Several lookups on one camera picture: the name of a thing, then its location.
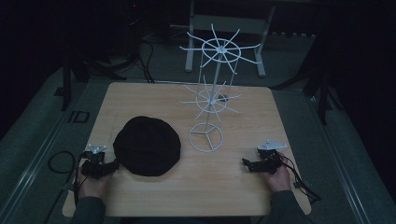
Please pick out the black tripod stand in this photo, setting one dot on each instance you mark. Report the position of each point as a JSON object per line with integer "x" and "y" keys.
{"x": 77, "y": 70}
{"x": 320, "y": 88}

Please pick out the black hat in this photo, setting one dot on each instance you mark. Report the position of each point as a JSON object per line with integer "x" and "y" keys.
{"x": 147, "y": 146}

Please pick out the black rectangular floor bracket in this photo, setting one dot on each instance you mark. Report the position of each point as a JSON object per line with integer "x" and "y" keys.
{"x": 79, "y": 116}

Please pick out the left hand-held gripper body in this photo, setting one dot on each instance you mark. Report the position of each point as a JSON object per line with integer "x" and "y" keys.
{"x": 93, "y": 157}

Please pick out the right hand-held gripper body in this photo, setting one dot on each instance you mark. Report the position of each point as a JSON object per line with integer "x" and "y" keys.
{"x": 268, "y": 158}

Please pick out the person's right hand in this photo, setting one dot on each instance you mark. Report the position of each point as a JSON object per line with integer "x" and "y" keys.
{"x": 279, "y": 180}

